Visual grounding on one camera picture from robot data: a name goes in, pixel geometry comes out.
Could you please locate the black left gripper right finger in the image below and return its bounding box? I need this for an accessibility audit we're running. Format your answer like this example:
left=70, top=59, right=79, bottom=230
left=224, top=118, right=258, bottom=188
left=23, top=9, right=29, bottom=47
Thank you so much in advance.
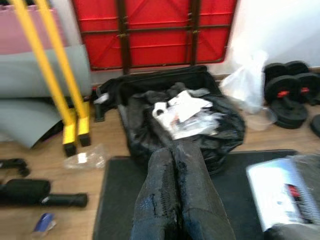
left=174, top=146, right=237, bottom=240

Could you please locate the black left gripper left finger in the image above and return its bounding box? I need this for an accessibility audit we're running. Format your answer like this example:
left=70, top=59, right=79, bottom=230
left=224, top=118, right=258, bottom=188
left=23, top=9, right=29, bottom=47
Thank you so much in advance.
left=131, top=147, right=181, bottom=240

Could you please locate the plain black floor mat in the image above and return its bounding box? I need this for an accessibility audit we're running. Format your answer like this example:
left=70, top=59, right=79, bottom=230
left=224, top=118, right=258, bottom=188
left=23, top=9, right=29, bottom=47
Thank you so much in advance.
left=91, top=148, right=320, bottom=240

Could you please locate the black trash bag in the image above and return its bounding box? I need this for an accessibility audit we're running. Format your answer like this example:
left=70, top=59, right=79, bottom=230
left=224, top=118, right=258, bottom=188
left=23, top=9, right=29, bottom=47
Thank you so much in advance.
left=124, top=87, right=248, bottom=176

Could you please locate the clear plastic wrapper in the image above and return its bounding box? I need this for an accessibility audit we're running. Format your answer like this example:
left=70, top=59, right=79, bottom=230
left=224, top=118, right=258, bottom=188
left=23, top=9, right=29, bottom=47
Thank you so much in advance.
left=63, top=143, right=108, bottom=171

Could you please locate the white crumpled paper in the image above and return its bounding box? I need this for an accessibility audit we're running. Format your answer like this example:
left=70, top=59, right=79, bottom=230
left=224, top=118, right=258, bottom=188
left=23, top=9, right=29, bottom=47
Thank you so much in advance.
left=151, top=89, right=222, bottom=141

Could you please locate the clear plastic bowl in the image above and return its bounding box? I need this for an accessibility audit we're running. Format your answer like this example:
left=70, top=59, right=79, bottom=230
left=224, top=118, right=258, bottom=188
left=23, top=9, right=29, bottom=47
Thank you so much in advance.
left=246, top=106, right=279, bottom=133

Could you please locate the black open suitcase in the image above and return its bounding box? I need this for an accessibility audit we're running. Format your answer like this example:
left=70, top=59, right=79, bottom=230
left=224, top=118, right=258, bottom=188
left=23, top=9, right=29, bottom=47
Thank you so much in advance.
left=92, top=64, right=225, bottom=161

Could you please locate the small blue packet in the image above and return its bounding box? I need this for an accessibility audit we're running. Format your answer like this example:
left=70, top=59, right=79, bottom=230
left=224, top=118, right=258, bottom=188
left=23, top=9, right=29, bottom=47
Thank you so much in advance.
left=31, top=212, right=56, bottom=234

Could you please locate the black weight plate stack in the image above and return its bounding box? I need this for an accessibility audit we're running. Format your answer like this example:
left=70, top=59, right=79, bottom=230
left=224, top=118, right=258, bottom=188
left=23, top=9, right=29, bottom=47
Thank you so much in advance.
left=271, top=99, right=310, bottom=130

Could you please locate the white plastic bag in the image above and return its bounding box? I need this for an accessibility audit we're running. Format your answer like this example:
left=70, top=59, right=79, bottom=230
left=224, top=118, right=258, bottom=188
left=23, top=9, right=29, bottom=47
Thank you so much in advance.
left=219, top=48, right=270, bottom=115

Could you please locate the black dumbbell with red grip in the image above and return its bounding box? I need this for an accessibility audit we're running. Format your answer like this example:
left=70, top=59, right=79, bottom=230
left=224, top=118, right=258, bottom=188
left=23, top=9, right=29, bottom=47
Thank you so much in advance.
left=264, top=72, right=320, bottom=107

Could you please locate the large black weight plate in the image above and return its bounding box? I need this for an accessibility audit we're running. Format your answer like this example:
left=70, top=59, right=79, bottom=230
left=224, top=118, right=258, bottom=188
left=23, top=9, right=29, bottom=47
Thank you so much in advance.
left=309, top=114, right=320, bottom=139

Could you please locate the red folded table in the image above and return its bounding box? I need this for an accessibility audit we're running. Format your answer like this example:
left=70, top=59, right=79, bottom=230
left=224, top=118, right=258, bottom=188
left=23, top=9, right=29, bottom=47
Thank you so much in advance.
left=71, top=0, right=239, bottom=74

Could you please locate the grey rolled mat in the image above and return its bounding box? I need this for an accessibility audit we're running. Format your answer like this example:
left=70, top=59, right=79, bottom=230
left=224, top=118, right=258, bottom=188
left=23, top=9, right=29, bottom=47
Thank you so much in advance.
left=0, top=44, right=93, bottom=151

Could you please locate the pink foam mat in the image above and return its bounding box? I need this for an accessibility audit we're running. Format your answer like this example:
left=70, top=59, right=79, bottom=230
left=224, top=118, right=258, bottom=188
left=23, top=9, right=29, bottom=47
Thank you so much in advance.
left=0, top=2, right=68, bottom=55

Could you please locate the yellow metal frame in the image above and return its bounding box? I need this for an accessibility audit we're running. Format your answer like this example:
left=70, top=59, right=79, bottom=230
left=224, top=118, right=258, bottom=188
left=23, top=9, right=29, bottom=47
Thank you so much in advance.
left=9, top=0, right=92, bottom=158

